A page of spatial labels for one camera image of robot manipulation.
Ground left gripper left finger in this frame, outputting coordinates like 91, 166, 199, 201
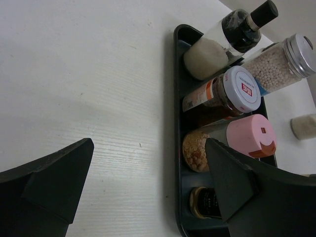
0, 138, 94, 237

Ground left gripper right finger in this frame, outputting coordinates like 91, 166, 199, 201
205, 138, 316, 237

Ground small dark pepper jar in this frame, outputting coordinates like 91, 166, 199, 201
189, 187, 222, 219

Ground pink-lid spice bottle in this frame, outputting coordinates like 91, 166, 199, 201
182, 114, 277, 173

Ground grey-lid grinder bottle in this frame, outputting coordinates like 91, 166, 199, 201
290, 114, 316, 140

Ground white-lid red-label spice jar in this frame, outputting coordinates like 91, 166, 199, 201
182, 66, 261, 127

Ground silver-lid jar white beads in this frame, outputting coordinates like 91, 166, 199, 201
242, 34, 316, 96

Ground black-cap bottle white powder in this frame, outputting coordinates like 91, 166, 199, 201
183, 0, 278, 80

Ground black rectangular tray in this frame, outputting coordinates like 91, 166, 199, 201
173, 24, 230, 237

